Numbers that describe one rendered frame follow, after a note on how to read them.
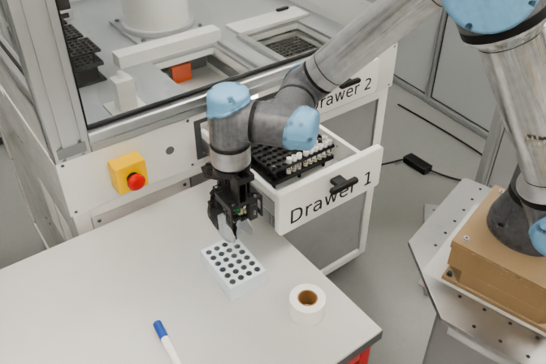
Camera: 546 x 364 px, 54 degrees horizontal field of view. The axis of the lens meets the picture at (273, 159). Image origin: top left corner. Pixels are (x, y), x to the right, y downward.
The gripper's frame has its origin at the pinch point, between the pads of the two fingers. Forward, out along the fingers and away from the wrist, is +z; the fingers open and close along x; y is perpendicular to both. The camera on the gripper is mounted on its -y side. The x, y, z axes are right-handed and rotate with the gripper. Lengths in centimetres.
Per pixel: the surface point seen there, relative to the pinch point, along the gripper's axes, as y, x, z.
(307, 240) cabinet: -30, 45, 52
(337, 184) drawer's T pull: 9.0, 20.8, -9.7
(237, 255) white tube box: 4.8, -1.3, 1.6
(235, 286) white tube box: 11.5, -5.9, 1.6
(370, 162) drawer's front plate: 6.0, 32.9, -8.6
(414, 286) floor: -10, 83, 81
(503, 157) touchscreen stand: -7, 114, 32
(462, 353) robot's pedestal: 38, 37, 27
